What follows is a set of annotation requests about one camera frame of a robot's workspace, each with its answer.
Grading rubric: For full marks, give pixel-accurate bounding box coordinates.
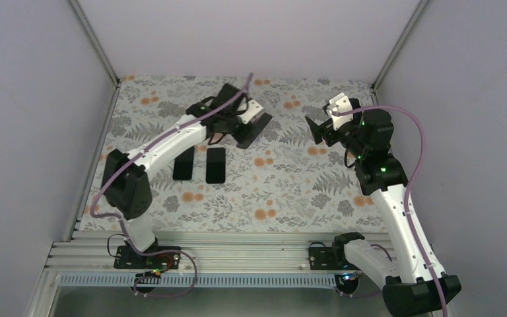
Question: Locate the black phone from pink case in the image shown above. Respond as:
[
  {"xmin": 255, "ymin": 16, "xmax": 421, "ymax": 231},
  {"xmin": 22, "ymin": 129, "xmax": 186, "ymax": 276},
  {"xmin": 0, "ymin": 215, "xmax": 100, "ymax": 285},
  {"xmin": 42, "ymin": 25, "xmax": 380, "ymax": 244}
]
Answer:
[{"xmin": 205, "ymin": 147, "xmax": 226, "ymax": 184}]

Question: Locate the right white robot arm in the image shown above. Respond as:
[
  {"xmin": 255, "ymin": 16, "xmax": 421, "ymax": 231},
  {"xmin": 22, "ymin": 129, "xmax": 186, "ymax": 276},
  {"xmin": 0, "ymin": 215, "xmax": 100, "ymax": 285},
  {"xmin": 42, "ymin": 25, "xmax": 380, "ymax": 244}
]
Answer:
[{"xmin": 308, "ymin": 94, "xmax": 461, "ymax": 316}]

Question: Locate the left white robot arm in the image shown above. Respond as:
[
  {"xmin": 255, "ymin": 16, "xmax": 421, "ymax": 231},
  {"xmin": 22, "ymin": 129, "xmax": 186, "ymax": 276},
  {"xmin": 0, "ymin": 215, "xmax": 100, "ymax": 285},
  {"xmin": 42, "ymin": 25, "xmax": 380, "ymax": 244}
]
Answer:
[{"xmin": 90, "ymin": 84, "xmax": 264, "ymax": 267}]

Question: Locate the floral table mat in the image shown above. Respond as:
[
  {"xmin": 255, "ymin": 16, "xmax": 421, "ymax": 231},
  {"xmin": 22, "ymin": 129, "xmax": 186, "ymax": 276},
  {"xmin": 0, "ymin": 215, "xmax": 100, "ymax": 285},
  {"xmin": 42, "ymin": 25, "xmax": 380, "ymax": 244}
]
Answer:
[{"xmin": 90, "ymin": 75, "xmax": 386, "ymax": 233}]

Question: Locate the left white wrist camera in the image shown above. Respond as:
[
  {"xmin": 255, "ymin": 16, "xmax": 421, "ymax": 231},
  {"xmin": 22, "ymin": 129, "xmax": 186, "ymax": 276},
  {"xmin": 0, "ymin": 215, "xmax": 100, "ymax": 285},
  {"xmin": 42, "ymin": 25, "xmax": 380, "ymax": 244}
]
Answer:
[{"xmin": 237, "ymin": 99, "xmax": 264, "ymax": 124}]

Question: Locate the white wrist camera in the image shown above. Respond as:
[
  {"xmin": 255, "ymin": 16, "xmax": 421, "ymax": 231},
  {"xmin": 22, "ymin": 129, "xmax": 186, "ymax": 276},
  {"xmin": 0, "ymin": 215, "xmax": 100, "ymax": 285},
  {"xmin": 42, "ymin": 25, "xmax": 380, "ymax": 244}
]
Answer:
[
  {"xmin": 237, "ymin": 99, "xmax": 264, "ymax": 124},
  {"xmin": 323, "ymin": 92, "xmax": 354, "ymax": 131}
]

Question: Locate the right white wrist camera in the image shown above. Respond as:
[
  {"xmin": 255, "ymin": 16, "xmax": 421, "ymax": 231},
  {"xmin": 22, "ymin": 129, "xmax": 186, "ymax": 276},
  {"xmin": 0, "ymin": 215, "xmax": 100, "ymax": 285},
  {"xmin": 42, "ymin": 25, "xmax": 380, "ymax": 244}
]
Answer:
[{"xmin": 323, "ymin": 92, "xmax": 354, "ymax": 131}]

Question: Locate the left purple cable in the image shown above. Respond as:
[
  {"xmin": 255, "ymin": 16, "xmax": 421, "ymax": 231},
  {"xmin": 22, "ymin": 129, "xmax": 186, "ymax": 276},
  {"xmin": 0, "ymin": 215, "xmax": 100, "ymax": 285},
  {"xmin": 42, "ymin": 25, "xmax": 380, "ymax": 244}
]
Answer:
[{"xmin": 88, "ymin": 72, "xmax": 254, "ymax": 299}]

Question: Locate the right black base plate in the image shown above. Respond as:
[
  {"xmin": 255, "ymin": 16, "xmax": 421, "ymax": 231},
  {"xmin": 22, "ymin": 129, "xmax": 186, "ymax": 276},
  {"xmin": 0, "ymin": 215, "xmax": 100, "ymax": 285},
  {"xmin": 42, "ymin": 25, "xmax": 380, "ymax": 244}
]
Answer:
[{"xmin": 308, "ymin": 244, "xmax": 360, "ymax": 271}]

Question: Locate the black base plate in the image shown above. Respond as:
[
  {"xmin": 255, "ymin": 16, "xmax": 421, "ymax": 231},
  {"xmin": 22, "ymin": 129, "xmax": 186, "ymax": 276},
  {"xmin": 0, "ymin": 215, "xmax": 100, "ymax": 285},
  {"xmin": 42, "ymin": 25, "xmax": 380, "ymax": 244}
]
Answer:
[
  {"xmin": 113, "ymin": 245, "xmax": 181, "ymax": 270},
  {"xmin": 308, "ymin": 244, "xmax": 360, "ymax": 271}
]

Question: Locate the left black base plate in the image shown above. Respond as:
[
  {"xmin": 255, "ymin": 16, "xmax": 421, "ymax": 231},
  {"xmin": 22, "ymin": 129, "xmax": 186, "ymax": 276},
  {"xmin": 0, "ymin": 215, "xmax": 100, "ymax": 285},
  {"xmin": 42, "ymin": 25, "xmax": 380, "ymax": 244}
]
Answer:
[{"xmin": 113, "ymin": 245, "xmax": 181, "ymax": 270}]

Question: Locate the aluminium rail frame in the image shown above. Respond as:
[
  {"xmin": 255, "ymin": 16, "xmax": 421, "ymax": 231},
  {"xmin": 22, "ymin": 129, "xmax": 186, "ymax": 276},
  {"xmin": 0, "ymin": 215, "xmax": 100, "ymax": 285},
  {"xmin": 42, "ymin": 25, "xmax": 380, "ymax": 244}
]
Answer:
[{"xmin": 26, "ymin": 232, "xmax": 456, "ymax": 317}]

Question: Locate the grey slotted cable duct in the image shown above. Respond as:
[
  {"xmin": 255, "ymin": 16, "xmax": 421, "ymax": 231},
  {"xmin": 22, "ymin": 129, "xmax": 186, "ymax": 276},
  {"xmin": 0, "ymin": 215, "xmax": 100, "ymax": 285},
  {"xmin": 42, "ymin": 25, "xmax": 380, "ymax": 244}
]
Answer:
[{"xmin": 57, "ymin": 272, "xmax": 336, "ymax": 289}]

